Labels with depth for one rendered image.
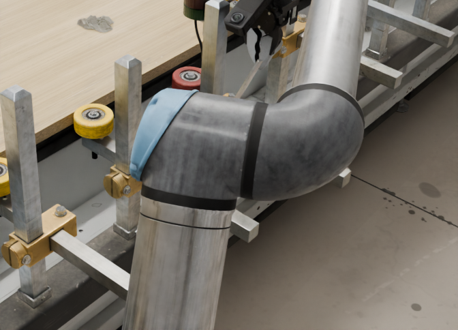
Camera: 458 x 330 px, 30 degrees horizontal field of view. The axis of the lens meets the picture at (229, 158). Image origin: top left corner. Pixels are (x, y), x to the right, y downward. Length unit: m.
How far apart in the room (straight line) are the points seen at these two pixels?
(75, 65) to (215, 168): 0.98
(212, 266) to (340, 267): 1.78
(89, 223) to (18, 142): 0.56
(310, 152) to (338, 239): 1.90
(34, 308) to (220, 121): 0.77
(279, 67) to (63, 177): 0.54
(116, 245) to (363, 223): 1.36
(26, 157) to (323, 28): 0.53
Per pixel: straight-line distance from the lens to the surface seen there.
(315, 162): 0.98
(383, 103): 3.26
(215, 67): 1.73
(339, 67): 1.11
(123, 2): 2.18
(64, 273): 1.70
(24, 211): 1.48
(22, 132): 1.39
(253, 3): 1.63
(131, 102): 1.56
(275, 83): 1.99
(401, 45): 2.53
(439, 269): 2.85
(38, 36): 2.03
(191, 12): 1.70
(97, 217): 1.93
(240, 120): 0.97
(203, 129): 0.97
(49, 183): 1.85
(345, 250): 2.83
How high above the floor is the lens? 1.90
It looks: 37 degrees down
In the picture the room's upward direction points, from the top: 5 degrees clockwise
